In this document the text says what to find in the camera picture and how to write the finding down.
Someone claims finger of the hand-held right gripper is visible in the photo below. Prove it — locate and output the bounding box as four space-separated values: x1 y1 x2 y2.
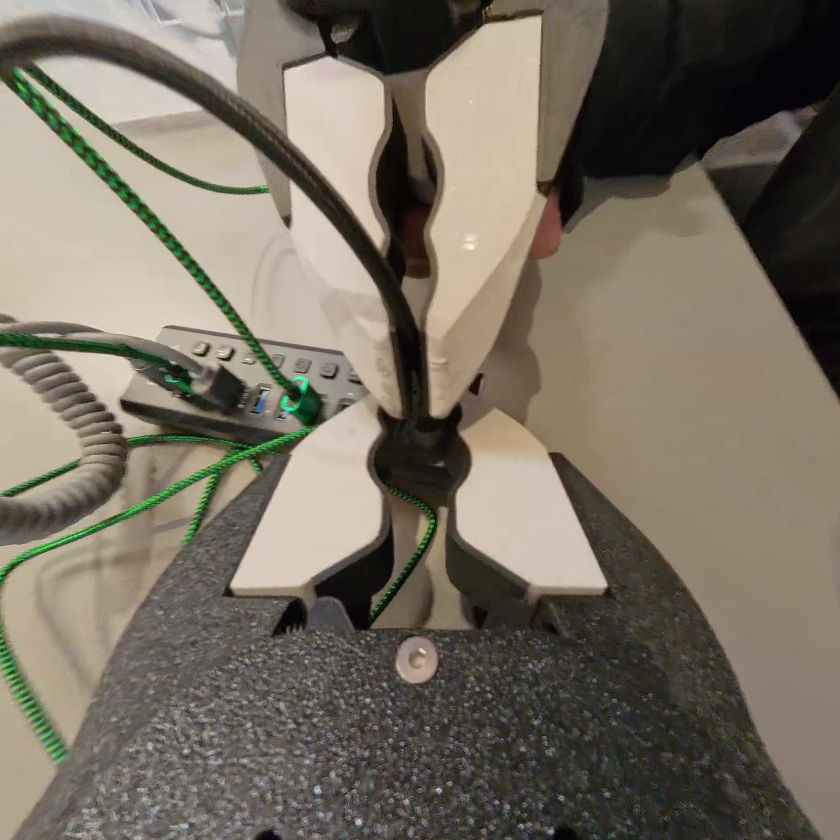
423 13 551 421
282 54 413 421

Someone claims grey coiled cable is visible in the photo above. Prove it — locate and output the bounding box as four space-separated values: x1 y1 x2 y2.
0 318 248 547

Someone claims person's right hand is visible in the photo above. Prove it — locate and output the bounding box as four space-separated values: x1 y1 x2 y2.
525 185 568 261

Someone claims person's black clothing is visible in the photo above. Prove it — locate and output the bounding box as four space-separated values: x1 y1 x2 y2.
738 98 840 401

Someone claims black braided cable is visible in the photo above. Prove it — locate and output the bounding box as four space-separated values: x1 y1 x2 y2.
0 14 471 503

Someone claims light grey desk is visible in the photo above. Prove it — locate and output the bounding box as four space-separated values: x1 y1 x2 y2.
0 39 840 821

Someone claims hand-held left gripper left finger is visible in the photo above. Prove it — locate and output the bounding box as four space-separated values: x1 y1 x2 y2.
230 399 395 599

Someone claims black USB hub with switches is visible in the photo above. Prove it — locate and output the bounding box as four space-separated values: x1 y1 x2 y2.
120 325 378 447

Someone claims person's right forearm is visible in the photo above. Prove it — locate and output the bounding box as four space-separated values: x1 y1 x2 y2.
558 0 840 181

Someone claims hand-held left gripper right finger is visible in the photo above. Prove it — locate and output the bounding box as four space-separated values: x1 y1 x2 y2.
448 407 609 599

